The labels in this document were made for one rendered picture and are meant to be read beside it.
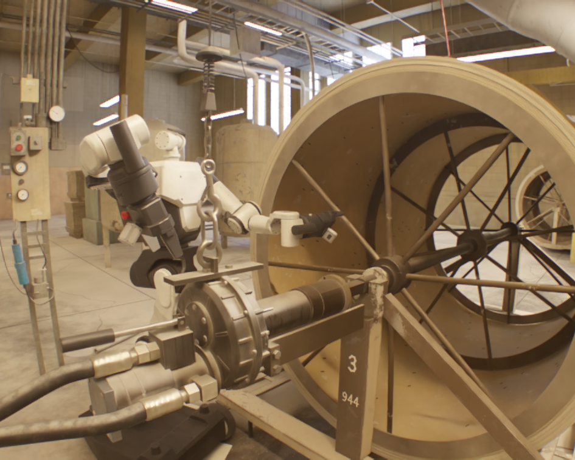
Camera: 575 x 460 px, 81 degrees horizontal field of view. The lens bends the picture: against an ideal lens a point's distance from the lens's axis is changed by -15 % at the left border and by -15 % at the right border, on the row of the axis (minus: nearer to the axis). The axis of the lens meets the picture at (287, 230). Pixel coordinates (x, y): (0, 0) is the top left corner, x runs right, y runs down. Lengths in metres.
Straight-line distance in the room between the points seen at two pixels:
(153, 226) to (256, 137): 6.22
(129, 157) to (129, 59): 9.65
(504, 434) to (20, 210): 2.64
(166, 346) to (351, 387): 0.85
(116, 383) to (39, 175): 1.96
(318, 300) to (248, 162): 5.85
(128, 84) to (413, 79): 9.10
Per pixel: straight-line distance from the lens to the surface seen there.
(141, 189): 0.78
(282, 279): 2.18
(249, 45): 9.38
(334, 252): 2.52
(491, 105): 1.38
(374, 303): 1.39
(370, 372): 1.49
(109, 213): 5.80
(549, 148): 1.32
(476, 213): 12.15
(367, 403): 1.55
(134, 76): 10.31
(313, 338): 1.10
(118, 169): 0.78
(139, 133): 0.80
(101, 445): 1.95
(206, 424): 1.92
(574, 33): 5.50
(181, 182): 1.37
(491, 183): 12.00
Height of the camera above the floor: 1.29
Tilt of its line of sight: 7 degrees down
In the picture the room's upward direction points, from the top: straight up
